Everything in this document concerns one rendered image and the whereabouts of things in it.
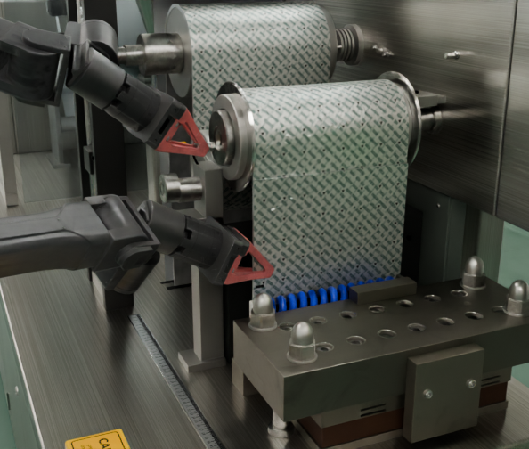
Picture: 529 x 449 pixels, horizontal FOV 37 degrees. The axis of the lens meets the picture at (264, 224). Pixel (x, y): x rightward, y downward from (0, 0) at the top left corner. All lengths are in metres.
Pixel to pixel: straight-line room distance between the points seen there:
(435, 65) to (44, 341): 0.74
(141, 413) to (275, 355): 0.23
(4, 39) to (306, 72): 0.52
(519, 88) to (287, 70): 0.39
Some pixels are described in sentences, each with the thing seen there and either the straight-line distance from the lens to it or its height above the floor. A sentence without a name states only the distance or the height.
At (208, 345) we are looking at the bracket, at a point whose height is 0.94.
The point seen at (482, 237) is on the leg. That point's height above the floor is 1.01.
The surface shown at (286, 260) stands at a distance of 1.07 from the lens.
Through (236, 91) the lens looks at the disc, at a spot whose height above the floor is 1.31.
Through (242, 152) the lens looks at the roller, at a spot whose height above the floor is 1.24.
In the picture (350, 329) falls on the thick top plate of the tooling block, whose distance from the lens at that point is 1.01.
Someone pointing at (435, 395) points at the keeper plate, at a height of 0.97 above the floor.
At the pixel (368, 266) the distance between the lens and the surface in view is 1.14.
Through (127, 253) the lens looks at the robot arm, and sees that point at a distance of 0.90.
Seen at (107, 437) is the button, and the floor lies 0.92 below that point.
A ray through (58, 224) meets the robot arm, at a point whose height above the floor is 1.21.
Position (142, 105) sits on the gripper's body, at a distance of 0.99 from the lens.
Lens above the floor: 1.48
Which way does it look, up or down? 19 degrees down
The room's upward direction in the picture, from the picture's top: straight up
